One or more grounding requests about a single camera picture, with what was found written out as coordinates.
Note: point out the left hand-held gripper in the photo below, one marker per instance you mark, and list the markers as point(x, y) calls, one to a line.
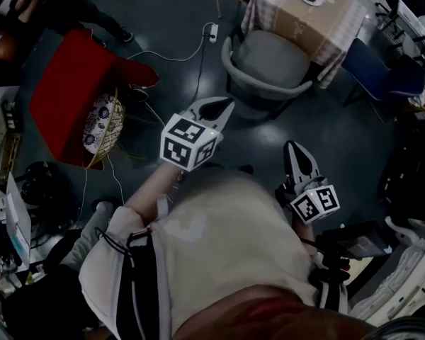
point(184, 147)

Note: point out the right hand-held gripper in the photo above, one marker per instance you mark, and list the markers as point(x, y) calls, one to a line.
point(315, 204)

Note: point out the grey armchair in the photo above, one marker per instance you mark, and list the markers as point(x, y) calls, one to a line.
point(269, 62)

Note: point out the blue chair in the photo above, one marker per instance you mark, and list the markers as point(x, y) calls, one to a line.
point(375, 73)

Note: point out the person's right forearm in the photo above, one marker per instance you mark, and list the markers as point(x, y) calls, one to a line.
point(304, 236)

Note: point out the person's left forearm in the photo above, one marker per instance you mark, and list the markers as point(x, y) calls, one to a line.
point(152, 193)

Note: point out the table with checked tablecloth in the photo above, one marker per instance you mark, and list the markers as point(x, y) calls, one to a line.
point(304, 23)

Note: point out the person's black shoe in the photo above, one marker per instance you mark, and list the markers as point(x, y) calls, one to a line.
point(246, 169)

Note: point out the white power strip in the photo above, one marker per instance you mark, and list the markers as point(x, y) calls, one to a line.
point(213, 33)

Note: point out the black flat device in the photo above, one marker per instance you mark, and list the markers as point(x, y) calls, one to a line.
point(357, 236)

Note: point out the floral cushion in yellow basket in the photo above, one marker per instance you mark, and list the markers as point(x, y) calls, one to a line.
point(117, 126)

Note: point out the person's torso in white shirt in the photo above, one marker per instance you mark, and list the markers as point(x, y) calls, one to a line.
point(226, 253)

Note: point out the red armchair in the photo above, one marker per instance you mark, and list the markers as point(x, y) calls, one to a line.
point(74, 94)

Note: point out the white ornate dressing table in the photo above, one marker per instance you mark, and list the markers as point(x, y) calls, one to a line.
point(403, 278)

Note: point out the black mount with red button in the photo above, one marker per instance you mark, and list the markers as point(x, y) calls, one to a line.
point(334, 266)

